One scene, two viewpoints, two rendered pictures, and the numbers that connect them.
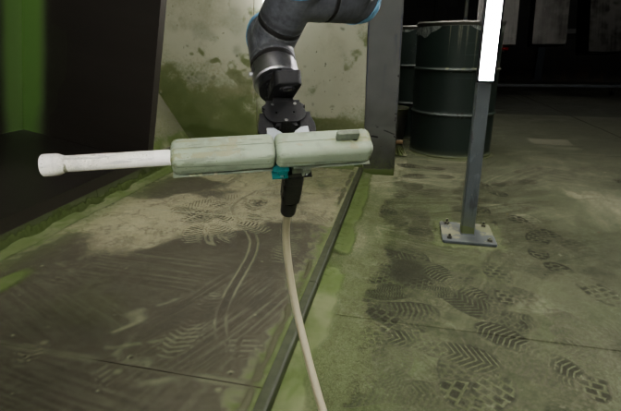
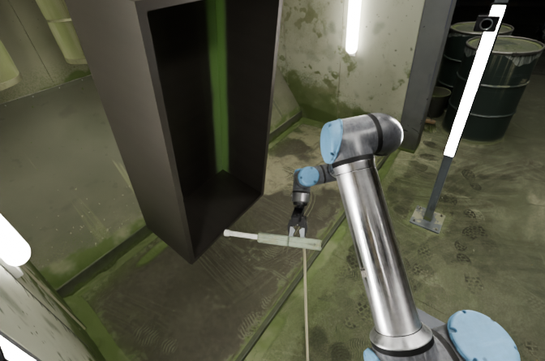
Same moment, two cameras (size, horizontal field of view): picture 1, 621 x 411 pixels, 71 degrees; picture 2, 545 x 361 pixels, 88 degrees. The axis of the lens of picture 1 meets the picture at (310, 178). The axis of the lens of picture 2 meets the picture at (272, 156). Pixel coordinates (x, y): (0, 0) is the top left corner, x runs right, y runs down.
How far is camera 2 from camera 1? 1.03 m
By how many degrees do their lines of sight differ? 31
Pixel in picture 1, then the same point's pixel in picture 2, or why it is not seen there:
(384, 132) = (412, 129)
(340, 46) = (391, 75)
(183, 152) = (260, 239)
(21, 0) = (221, 134)
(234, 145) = (275, 239)
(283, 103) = not seen: hidden behind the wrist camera
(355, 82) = (397, 98)
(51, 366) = (231, 250)
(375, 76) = (411, 96)
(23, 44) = (221, 146)
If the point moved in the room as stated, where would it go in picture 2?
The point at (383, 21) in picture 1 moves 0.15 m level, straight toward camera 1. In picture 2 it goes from (422, 65) to (418, 70)
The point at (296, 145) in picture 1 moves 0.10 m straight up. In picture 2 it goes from (294, 243) to (293, 229)
